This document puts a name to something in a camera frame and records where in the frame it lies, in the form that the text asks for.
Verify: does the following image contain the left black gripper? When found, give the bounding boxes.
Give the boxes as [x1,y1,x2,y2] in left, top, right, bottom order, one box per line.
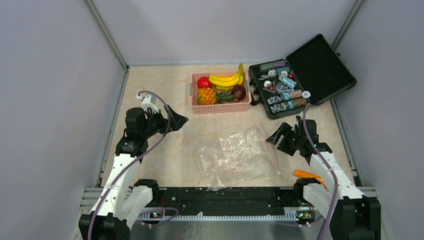
[141,104,188,139]

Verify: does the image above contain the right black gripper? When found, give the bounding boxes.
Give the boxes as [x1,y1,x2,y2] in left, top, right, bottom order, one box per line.
[266,122,304,157]

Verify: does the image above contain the clear zip top bag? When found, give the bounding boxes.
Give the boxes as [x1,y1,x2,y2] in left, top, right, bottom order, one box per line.
[199,124,282,191]

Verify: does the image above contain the orange toy pineapple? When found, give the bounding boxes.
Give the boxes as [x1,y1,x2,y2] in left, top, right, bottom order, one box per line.
[196,88,235,106]

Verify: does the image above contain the pink plastic basket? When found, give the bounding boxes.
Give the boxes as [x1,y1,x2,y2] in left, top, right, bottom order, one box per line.
[188,71,252,114]

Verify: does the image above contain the red apple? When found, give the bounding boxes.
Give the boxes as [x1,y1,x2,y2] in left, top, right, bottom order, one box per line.
[196,76,213,89]

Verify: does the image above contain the yellow banana bunch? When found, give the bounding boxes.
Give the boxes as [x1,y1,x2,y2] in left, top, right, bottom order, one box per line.
[208,63,244,91]

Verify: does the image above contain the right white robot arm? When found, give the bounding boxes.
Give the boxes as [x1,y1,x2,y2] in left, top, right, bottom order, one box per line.
[266,116,381,240]

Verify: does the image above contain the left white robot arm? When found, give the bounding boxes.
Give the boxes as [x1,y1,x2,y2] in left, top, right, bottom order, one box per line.
[78,105,189,240]

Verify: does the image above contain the orange carrot toy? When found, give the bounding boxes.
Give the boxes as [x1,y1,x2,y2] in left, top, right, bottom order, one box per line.
[293,169,327,188]

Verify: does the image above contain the black poker chip case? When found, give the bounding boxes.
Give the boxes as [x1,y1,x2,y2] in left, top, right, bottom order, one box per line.
[248,34,357,120]

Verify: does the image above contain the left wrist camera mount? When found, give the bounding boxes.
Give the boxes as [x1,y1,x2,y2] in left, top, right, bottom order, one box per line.
[136,93,159,114]

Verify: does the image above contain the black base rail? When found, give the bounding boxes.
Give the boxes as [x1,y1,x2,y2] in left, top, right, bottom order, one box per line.
[142,187,323,228]

